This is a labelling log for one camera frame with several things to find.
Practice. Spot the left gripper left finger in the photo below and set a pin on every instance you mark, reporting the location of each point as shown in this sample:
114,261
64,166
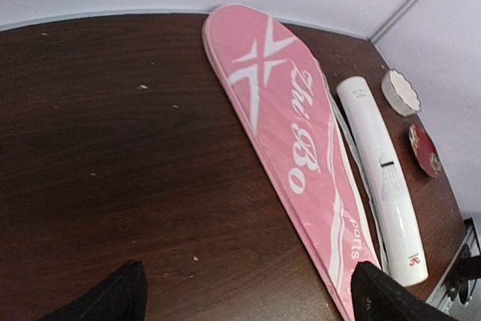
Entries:
122,295

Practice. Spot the aluminium front rail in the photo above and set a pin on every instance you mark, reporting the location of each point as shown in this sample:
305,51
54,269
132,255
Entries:
439,297

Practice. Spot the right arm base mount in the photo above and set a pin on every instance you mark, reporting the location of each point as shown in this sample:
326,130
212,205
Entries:
465,268

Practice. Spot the red floral plate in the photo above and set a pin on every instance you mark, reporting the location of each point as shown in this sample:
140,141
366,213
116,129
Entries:
425,151

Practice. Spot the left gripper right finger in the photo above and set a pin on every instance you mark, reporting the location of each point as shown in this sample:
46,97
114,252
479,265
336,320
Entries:
377,297

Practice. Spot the pink racket cover bag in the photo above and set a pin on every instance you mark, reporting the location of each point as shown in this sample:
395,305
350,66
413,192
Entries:
279,94

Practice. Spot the white shuttlecock tube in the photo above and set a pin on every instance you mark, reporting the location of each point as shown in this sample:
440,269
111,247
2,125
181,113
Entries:
403,256

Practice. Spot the white fluted bowl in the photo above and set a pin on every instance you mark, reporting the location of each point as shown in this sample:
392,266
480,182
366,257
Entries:
400,94

